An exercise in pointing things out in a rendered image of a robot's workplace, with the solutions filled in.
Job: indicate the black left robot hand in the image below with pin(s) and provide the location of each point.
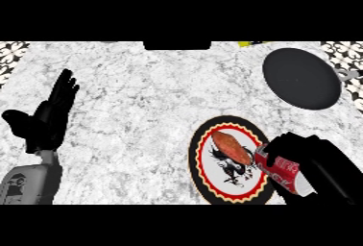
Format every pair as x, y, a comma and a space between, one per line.
48, 121

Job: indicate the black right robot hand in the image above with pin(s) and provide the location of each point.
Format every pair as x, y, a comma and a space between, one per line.
327, 166

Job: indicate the red and white can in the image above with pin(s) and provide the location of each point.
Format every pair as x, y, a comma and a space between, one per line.
282, 173

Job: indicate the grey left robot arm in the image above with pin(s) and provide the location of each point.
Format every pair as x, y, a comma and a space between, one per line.
29, 182

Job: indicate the black rimmed decorated plate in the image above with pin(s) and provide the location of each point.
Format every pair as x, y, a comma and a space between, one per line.
226, 160

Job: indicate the dark grey pan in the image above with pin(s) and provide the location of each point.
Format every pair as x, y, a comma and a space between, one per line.
302, 78

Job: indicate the brown sweet potato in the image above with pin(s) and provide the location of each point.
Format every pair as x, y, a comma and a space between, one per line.
232, 148

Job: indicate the yellow green object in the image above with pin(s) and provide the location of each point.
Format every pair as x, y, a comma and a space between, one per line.
248, 43

